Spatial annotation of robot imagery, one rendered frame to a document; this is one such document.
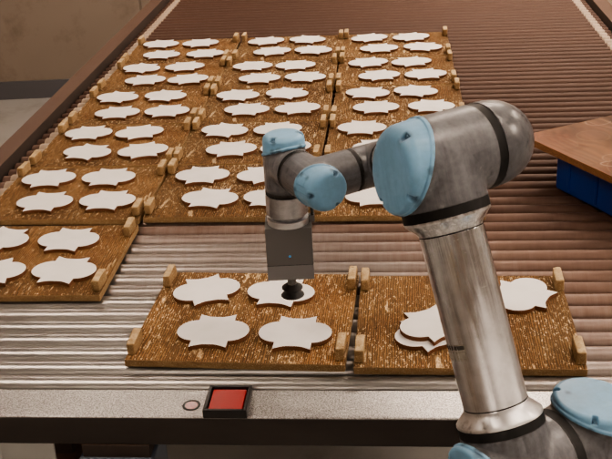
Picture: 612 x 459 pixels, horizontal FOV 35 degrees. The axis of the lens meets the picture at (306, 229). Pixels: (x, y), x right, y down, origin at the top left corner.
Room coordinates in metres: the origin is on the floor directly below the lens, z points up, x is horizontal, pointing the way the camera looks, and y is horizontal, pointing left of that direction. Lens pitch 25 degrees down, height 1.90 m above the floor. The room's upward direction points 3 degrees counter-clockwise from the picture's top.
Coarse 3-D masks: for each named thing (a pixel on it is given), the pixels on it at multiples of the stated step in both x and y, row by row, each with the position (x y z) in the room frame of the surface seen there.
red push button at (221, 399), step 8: (216, 392) 1.44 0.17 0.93; (224, 392) 1.44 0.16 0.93; (232, 392) 1.44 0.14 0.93; (240, 392) 1.43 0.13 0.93; (216, 400) 1.41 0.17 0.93; (224, 400) 1.41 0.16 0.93; (232, 400) 1.41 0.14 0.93; (240, 400) 1.41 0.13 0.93; (216, 408) 1.39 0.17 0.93; (224, 408) 1.39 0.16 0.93; (232, 408) 1.39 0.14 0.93; (240, 408) 1.38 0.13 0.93
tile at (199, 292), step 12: (216, 276) 1.84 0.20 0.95; (180, 288) 1.80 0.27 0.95; (192, 288) 1.80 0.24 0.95; (204, 288) 1.79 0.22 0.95; (216, 288) 1.79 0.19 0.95; (228, 288) 1.79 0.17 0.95; (180, 300) 1.75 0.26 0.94; (192, 300) 1.75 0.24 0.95; (204, 300) 1.74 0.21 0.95; (216, 300) 1.74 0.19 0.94; (228, 300) 1.74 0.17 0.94
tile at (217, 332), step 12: (192, 324) 1.65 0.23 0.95; (204, 324) 1.64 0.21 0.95; (216, 324) 1.64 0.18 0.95; (228, 324) 1.64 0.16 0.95; (240, 324) 1.64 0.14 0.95; (180, 336) 1.60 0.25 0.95; (192, 336) 1.60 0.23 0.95; (204, 336) 1.60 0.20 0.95; (216, 336) 1.60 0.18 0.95; (228, 336) 1.60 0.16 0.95; (240, 336) 1.59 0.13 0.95; (192, 348) 1.57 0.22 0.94; (216, 348) 1.57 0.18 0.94
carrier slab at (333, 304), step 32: (320, 288) 1.78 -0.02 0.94; (160, 320) 1.69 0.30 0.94; (192, 320) 1.68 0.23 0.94; (256, 320) 1.67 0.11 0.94; (320, 320) 1.65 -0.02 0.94; (160, 352) 1.57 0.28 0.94; (192, 352) 1.56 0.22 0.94; (224, 352) 1.55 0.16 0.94; (256, 352) 1.55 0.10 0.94; (288, 352) 1.54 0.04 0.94; (320, 352) 1.54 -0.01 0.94
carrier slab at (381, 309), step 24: (384, 288) 1.77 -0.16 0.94; (408, 288) 1.76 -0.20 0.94; (552, 288) 1.73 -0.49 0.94; (360, 312) 1.67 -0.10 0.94; (384, 312) 1.67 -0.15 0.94; (552, 312) 1.63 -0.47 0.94; (384, 336) 1.58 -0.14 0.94; (528, 336) 1.55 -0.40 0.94; (552, 336) 1.55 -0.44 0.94; (384, 360) 1.50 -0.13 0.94; (408, 360) 1.50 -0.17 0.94; (432, 360) 1.49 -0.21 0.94; (528, 360) 1.47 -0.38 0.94; (552, 360) 1.47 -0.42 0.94
